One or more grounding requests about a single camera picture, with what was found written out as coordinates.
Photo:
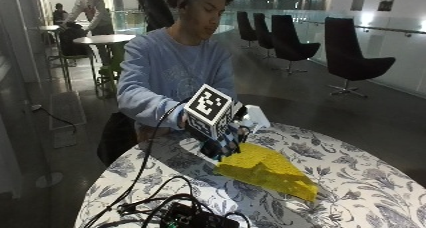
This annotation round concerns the yellow cloth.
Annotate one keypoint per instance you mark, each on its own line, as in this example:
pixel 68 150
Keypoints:
pixel 266 169

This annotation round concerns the white cube with black markers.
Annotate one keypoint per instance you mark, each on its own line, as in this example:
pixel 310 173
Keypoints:
pixel 208 112

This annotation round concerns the black electronic device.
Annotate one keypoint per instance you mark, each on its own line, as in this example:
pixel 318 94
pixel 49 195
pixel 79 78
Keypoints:
pixel 195 218

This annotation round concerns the black chair with low back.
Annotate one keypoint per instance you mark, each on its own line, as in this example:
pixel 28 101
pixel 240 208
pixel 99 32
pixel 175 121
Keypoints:
pixel 116 138

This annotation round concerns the the person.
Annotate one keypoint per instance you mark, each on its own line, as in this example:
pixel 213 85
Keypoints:
pixel 177 64

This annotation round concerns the blue floral tablecloth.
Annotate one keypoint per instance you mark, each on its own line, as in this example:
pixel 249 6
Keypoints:
pixel 346 174

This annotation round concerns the black lounge chair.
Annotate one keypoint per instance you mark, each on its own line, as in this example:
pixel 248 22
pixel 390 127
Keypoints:
pixel 288 41
pixel 262 31
pixel 350 58
pixel 245 26

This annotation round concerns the green stool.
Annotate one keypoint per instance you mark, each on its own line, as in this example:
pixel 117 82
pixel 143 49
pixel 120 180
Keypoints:
pixel 108 73

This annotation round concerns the grey floor mat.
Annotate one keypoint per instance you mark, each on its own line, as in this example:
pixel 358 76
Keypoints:
pixel 65 116

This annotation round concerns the round white table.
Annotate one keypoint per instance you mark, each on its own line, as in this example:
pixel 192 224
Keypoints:
pixel 104 39

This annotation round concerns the black high stool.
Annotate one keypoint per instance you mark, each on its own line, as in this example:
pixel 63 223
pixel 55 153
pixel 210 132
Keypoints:
pixel 73 41

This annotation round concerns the metal handrail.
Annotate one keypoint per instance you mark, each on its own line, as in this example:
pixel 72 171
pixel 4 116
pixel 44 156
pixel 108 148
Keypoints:
pixel 368 27

